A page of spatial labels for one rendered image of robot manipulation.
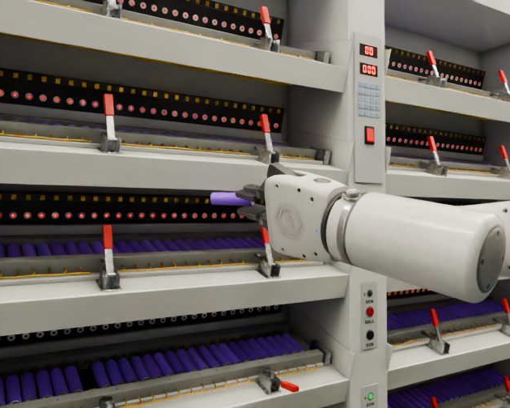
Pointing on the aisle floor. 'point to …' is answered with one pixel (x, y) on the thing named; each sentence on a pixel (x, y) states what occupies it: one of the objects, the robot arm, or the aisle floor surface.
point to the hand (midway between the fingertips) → (253, 201)
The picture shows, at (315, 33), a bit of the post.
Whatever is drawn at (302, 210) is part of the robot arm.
